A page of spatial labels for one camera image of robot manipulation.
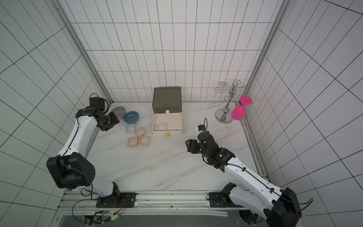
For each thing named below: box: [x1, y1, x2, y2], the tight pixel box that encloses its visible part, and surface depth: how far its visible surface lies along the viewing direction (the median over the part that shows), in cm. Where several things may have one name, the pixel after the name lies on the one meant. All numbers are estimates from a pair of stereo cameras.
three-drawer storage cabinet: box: [151, 86, 183, 136], surface depth 94 cm
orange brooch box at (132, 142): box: [126, 136, 139, 148], surface depth 97 cm
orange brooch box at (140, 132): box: [133, 126, 147, 139], surface depth 102 cm
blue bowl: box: [123, 111, 139, 125], surface depth 108 cm
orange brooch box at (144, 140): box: [138, 135, 152, 147], surface depth 97 cm
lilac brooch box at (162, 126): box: [155, 122, 168, 131], surface depth 95 cm
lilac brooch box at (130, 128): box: [125, 123, 136, 134], surface depth 106 cm
